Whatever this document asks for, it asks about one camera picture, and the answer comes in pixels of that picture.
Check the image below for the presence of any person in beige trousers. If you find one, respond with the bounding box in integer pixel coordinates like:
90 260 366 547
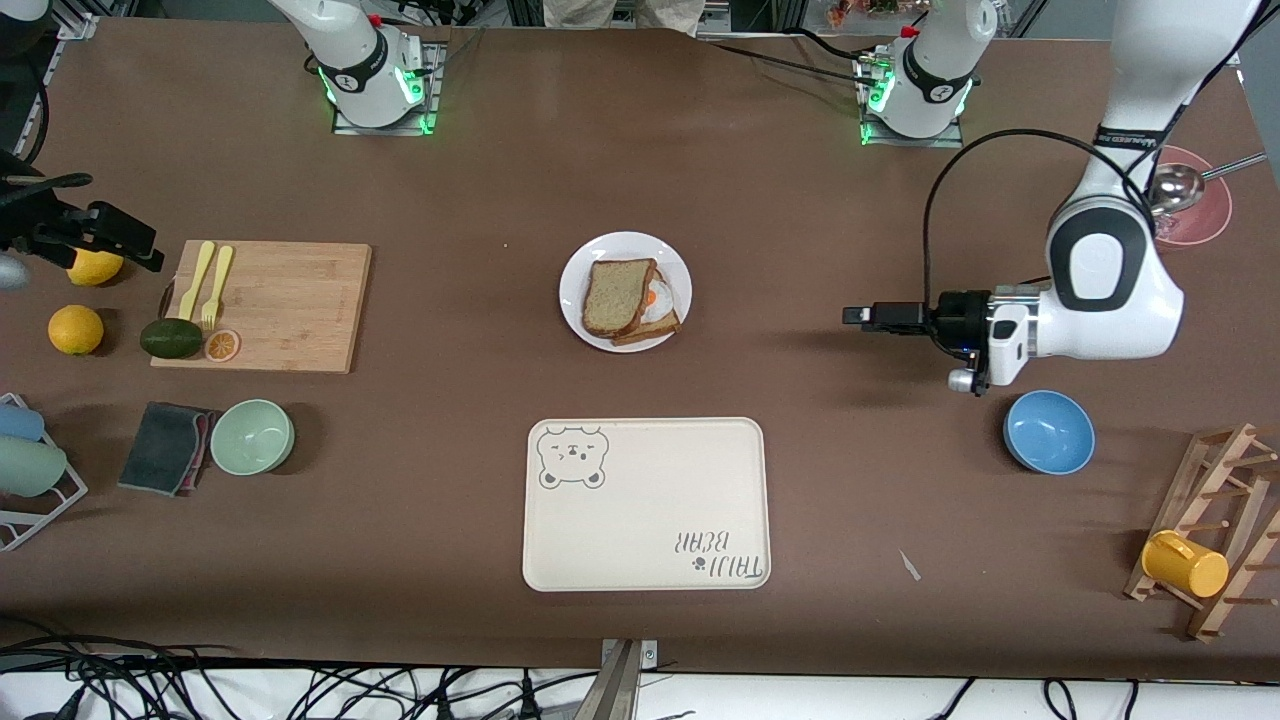
543 0 707 37

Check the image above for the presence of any blue cup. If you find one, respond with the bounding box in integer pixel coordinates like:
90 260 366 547
0 402 46 443

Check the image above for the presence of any wooden peg rack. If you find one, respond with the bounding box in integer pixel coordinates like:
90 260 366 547
1124 422 1280 643

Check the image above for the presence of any black base power cable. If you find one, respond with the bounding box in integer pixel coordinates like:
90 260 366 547
697 38 873 86

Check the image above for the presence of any yellow plastic fork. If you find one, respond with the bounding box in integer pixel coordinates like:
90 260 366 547
201 245 235 331

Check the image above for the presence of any metal scoop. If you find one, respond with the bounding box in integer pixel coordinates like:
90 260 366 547
1148 152 1269 213

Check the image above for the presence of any blue bowl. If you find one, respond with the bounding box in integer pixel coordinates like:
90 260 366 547
1003 390 1096 476

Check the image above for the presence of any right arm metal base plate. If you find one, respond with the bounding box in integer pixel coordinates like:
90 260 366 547
332 42 442 137

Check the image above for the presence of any bread slice under egg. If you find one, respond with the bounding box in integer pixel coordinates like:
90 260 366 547
610 265 683 348

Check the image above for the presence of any mint green bowl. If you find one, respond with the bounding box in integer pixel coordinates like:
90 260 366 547
210 399 296 477

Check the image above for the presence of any green avocado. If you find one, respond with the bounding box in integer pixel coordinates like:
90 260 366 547
139 318 204 360

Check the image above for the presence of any cream bear print tray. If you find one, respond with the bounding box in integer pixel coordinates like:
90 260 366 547
522 417 772 593

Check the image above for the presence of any plain brown bread slice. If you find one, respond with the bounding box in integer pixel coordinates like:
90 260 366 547
582 258 659 339

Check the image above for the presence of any white wire cup rack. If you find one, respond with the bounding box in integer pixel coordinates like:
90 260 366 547
0 392 89 553

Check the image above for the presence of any yellow plastic knife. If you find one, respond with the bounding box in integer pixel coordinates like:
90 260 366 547
178 241 216 323

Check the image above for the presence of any yellow lemon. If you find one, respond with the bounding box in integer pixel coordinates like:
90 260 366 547
66 248 125 288
48 304 105 356

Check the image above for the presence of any mint green cup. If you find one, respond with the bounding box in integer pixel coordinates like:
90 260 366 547
0 436 68 498

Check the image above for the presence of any pink bowl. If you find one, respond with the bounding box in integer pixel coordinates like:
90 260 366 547
1148 145 1233 246

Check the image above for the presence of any white round plate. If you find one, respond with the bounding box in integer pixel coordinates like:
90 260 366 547
558 231 693 353

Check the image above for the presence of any black cable tangle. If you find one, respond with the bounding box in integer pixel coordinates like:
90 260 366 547
0 615 601 720

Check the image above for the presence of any grey pink folded cloth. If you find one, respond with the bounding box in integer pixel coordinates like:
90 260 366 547
117 401 216 498

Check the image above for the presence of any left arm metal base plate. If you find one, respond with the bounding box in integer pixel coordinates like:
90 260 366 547
853 50 967 150

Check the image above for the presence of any bamboo cutting board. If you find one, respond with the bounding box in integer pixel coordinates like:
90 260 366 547
150 240 373 375

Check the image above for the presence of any yellow mug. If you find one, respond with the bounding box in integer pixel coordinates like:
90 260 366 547
1141 530 1230 599

